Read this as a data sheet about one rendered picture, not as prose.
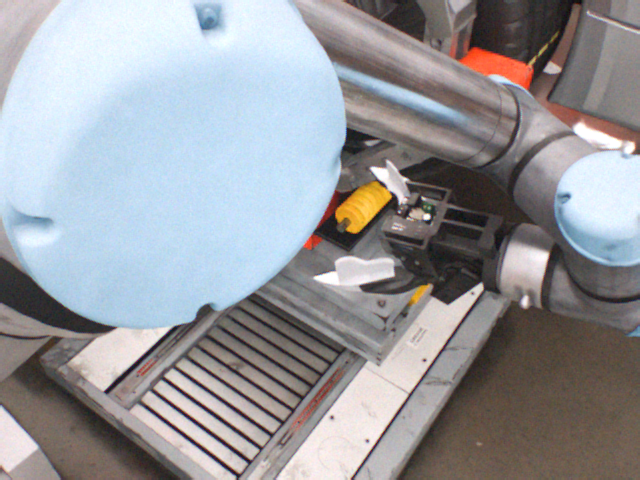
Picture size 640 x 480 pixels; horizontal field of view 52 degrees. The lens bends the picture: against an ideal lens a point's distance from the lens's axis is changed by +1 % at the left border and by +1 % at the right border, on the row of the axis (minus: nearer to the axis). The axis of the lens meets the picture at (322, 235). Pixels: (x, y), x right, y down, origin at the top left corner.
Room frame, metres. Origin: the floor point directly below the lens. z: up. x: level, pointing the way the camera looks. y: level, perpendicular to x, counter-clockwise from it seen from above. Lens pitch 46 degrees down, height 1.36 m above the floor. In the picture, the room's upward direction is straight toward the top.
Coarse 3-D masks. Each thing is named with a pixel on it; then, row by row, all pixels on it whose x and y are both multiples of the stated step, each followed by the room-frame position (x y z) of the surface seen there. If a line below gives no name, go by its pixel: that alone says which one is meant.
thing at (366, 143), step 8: (392, 0) 0.93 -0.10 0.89; (400, 0) 0.92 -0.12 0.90; (352, 136) 0.95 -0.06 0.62; (360, 136) 0.95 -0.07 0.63; (368, 136) 0.94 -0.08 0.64; (344, 144) 0.95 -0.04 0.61; (352, 144) 0.94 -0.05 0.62; (360, 144) 0.93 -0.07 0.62; (368, 144) 0.92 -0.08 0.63; (376, 144) 0.91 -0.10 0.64
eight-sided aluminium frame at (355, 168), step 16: (416, 0) 0.79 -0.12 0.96; (432, 0) 0.77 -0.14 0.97; (448, 0) 0.76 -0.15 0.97; (464, 0) 0.78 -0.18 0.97; (432, 16) 0.77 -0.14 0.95; (448, 16) 0.76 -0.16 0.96; (464, 16) 0.78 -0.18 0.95; (432, 32) 0.77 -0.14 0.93; (448, 32) 0.75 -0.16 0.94; (464, 32) 0.79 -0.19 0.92; (448, 48) 0.76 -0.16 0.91; (464, 48) 0.79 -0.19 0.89; (384, 144) 0.85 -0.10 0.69; (352, 160) 0.88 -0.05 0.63; (368, 160) 0.82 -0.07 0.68; (384, 160) 0.81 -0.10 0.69; (400, 160) 0.78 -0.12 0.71; (416, 160) 0.77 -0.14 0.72; (352, 176) 0.85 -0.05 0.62; (368, 176) 0.82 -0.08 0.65
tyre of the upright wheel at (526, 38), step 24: (480, 0) 0.82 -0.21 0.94; (504, 0) 0.81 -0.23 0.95; (528, 0) 0.82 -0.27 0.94; (552, 0) 0.89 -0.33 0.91; (480, 24) 0.82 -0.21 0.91; (504, 24) 0.80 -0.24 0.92; (528, 24) 0.82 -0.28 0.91; (552, 24) 0.90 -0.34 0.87; (480, 48) 0.82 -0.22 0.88; (504, 48) 0.80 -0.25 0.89; (528, 48) 0.84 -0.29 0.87; (552, 48) 0.93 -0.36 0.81; (408, 168) 0.87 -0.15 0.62; (432, 168) 0.84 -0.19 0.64
